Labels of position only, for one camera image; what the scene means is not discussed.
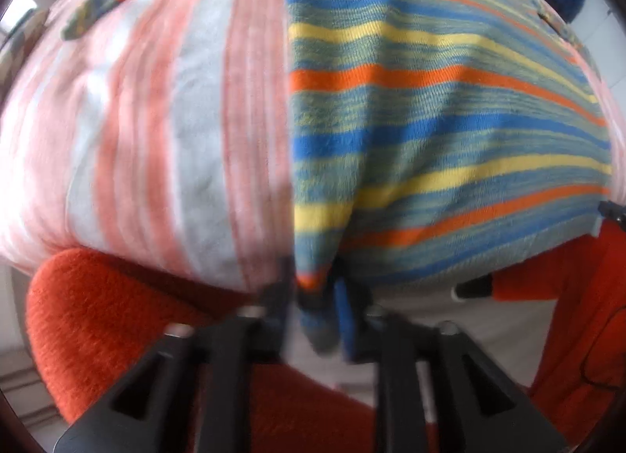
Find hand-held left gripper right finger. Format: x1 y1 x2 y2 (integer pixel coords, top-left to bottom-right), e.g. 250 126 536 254
333 264 570 453

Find patterned pillow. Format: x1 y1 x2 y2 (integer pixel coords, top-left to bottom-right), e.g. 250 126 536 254
0 7 50 89

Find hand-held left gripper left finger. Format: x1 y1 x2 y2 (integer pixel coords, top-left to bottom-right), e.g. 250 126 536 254
54 257 299 453

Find small black object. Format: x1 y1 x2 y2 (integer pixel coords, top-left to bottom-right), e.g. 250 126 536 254
452 274 494 301

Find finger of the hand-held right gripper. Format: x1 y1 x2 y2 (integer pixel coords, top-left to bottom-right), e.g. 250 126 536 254
597 199 626 236

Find pink striped bed sheet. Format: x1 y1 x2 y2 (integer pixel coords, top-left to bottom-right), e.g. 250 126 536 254
0 0 612 297

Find window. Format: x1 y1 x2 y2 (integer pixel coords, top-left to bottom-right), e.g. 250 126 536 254
2 0 50 35

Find person's orange clothing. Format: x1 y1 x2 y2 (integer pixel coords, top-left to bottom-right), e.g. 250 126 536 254
25 215 626 453

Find striped knitted sweater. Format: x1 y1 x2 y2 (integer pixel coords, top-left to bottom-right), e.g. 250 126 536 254
61 0 614 356

